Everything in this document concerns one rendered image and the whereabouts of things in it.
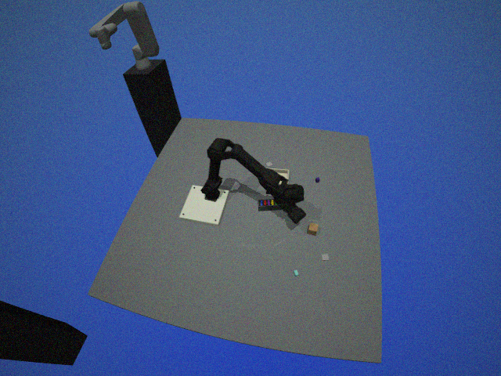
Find tan cube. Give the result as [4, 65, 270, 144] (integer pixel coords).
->
[308, 223, 318, 236]

